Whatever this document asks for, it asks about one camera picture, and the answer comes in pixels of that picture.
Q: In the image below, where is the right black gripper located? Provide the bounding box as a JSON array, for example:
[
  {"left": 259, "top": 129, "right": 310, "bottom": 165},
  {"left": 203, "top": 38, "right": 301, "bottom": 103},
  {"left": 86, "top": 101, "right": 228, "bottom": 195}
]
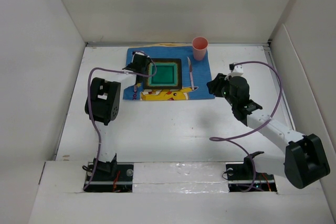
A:
[{"left": 207, "top": 72, "right": 237, "bottom": 107}]

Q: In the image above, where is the blue Pikachu placemat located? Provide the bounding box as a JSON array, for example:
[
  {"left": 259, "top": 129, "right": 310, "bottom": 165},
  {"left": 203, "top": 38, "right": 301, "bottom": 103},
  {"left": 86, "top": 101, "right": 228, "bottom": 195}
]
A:
[{"left": 123, "top": 46, "right": 214, "bottom": 101}]

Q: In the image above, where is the square green ceramic plate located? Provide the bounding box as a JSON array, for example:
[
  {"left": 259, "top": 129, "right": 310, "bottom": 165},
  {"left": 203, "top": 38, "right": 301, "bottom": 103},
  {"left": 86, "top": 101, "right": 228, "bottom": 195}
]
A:
[{"left": 143, "top": 58, "right": 182, "bottom": 90}]

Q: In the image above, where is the knife with pink handle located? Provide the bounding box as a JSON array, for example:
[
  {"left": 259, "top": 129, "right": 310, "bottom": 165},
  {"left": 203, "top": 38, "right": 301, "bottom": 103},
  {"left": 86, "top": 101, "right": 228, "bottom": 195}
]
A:
[{"left": 187, "top": 57, "right": 195, "bottom": 91}]

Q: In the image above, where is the pink plastic cup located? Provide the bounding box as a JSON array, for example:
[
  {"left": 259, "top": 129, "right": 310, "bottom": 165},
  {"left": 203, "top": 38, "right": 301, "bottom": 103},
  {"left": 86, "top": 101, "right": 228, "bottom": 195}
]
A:
[{"left": 192, "top": 37, "right": 208, "bottom": 61}]

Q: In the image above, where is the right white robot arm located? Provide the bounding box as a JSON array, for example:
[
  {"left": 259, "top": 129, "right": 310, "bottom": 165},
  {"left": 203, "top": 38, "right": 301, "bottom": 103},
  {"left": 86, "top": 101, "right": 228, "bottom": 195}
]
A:
[{"left": 207, "top": 73, "right": 330, "bottom": 189}]

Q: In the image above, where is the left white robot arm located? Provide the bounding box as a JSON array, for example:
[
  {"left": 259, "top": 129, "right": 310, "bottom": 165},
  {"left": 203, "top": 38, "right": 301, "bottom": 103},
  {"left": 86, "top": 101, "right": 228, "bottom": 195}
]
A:
[{"left": 82, "top": 51, "right": 153, "bottom": 182}]

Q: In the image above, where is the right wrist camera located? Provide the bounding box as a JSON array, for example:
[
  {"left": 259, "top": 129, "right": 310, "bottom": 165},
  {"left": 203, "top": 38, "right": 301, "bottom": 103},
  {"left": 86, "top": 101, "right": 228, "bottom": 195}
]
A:
[{"left": 229, "top": 63, "right": 244, "bottom": 77}]

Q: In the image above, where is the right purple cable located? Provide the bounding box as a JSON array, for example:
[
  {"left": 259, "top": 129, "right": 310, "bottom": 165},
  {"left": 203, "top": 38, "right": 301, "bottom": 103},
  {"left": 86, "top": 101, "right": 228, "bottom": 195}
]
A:
[{"left": 209, "top": 61, "right": 284, "bottom": 192}]

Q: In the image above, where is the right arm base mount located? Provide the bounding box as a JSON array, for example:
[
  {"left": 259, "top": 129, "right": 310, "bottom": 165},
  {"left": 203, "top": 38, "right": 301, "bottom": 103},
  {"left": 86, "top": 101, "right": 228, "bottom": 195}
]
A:
[{"left": 222, "top": 162, "right": 277, "bottom": 193}]

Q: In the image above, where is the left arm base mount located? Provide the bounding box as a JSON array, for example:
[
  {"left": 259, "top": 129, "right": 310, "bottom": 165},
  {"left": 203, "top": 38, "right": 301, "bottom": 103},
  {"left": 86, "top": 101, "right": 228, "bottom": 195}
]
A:
[{"left": 82, "top": 163, "right": 134, "bottom": 193}]

